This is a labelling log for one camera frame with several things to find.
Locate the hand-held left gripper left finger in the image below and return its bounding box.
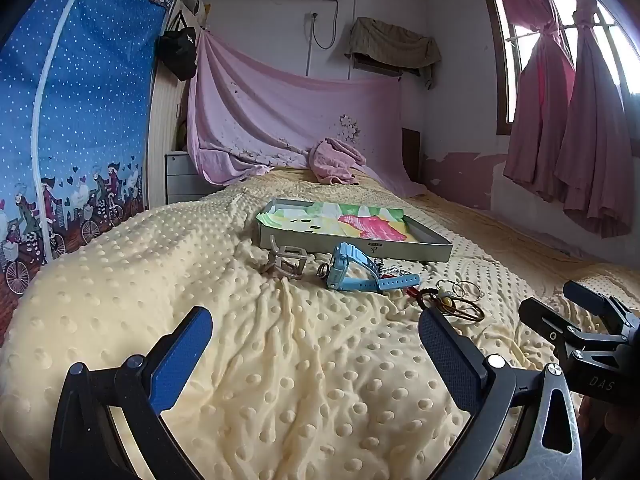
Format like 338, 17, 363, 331
50, 306, 214, 480

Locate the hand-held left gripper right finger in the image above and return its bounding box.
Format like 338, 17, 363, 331
418, 306, 585, 480

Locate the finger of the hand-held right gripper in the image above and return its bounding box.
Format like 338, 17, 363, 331
562, 281, 640, 333
518, 298, 581, 361

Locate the grey shallow tray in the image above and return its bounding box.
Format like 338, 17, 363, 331
256, 199, 454, 263

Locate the beige hair claw clip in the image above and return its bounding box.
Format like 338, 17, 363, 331
260, 234, 307, 281

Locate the blue smartwatch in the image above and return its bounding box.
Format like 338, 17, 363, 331
327, 242, 421, 292

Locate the yellow dotted blanket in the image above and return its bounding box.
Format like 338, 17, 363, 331
0, 167, 640, 480

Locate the painted paper sheet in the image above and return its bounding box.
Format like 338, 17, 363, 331
256, 202, 416, 242

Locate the grey drawer cabinet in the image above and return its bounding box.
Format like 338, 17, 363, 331
165, 151, 221, 206

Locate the pink crumpled towel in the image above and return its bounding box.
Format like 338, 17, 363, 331
308, 137, 368, 186

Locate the light wood wardrobe panel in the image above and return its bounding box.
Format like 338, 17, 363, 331
147, 0, 201, 208

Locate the pink hanging sheet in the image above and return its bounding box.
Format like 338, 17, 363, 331
186, 30, 428, 198

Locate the blue printed cloth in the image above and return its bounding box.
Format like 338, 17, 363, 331
0, 0, 168, 346

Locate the black bag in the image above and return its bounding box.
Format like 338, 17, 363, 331
157, 12, 198, 82

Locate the olive draped cloth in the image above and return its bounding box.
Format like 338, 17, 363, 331
345, 16, 442, 91

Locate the brown wall board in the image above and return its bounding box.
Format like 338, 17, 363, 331
401, 127, 423, 183

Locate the air conditioner power cable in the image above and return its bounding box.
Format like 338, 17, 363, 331
312, 0, 342, 51

